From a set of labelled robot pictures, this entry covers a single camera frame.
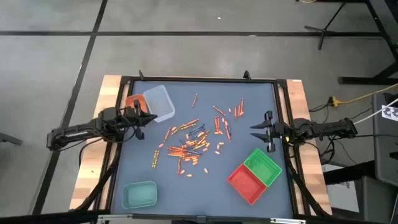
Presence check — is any black floor stand frame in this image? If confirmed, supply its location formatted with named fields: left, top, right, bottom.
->
left=295, top=0, right=398, bottom=85

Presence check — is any black table frame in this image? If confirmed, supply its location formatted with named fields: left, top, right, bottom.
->
left=95, top=70, right=330, bottom=218

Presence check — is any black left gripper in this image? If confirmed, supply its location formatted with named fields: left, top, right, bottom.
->
left=118, top=100, right=158, bottom=140

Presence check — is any grey-blue table mat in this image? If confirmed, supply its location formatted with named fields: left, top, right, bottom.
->
left=111, top=80, right=295, bottom=218

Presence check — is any green plastic bin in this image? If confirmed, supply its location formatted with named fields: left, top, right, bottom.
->
left=243, top=148, right=283, bottom=188

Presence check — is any clear plastic bin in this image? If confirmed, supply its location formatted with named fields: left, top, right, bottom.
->
left=142, top=84, right=176, bottom=123

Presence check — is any grey furniture leg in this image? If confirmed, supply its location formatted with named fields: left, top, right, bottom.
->
left=0, top=132, right=23, bottom=146

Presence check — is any black floor beam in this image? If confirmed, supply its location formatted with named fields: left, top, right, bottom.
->
left=323, top=160, right=376, bottom=186

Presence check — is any orange plastic bin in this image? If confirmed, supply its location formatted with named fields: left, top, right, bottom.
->
left=123, top=94, right=149, bottom=116

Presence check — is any red plastic bin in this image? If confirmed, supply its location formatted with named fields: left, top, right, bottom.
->
left=227, top=164, right=267, bottom=205

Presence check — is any black and white marker tag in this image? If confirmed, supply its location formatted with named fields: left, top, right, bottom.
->
left=381, top=105, right=398, bottom=122

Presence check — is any black arm cable sleeve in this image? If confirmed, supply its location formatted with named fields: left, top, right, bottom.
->
left=74, top=141, right=122, bottom=212
left=287, top=152, right=330, bottom=217

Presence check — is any grey floor box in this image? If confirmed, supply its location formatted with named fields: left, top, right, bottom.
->
left=354, top=175, right=398, bottom=224

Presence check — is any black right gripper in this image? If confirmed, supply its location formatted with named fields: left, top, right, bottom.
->
left=250, top=111, right=295, bottom=153

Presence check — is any silver aluminium bar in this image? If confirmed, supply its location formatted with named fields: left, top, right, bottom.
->
left=98, top=213, right=133, bottom=220

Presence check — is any yellow extension cable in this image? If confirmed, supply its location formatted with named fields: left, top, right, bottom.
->
left=331, top=83, right=398, bottom=106

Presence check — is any teal plastic bin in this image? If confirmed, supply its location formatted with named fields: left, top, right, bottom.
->
left=121, top=180, right=159, bottom=210

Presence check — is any thin black floor cable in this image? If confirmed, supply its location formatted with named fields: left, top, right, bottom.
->
left=329, top=133, right=398, bottom=139

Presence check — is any white cable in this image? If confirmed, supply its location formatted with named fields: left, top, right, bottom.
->
left=353, top=98, right=398, bottom=125

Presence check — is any dark grey cabinet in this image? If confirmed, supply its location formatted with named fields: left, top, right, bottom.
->
left=372, top=92, right=398, bottom=187

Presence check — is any black tripod stand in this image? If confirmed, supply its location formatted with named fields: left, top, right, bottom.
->
left=303, top=2, right=346, bottom=50

